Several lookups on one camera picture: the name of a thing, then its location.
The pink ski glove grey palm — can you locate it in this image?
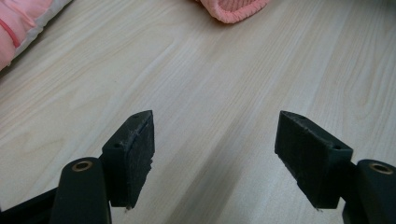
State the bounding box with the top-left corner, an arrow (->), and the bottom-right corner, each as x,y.
195,0 -> 271,24

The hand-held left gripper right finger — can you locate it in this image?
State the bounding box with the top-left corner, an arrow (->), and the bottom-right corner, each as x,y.
274,110 -> 354,210

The pink printed ski glove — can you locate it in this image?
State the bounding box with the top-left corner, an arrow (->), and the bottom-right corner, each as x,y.
0,0 -> 73,72

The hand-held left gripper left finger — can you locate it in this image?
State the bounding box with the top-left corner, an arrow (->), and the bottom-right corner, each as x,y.
101,109 -> 156,210

